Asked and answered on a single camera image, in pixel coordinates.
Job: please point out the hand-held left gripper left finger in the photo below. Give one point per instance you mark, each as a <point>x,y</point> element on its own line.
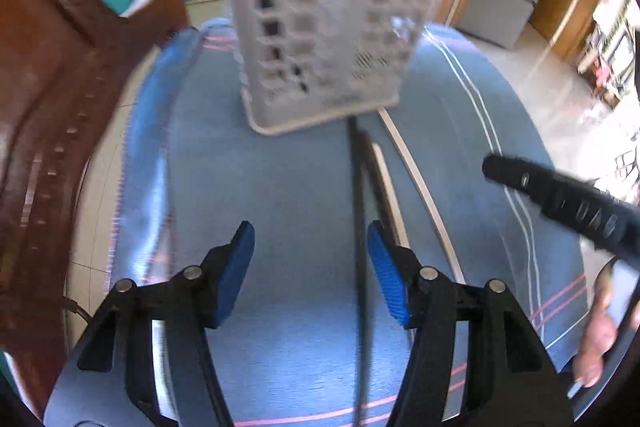
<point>235,277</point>

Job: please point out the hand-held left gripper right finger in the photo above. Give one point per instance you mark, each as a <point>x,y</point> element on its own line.
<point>387,277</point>

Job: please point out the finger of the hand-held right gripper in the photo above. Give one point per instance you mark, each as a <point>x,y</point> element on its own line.
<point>550,197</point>

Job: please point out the black chopstick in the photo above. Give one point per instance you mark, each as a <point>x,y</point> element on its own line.
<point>359,217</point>

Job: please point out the person's right hand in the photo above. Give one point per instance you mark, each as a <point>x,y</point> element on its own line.
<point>597,337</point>

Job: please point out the beige wooden chopstick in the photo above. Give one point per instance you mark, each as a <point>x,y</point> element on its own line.
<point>420,187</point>
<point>387,187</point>

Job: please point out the blue striped cloth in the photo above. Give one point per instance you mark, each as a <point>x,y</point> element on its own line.
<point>280,187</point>

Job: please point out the chairs draped with clothes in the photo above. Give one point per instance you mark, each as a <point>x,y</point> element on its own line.
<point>607,62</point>

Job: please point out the carved brown wooden chair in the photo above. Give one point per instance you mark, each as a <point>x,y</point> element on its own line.
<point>45,107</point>

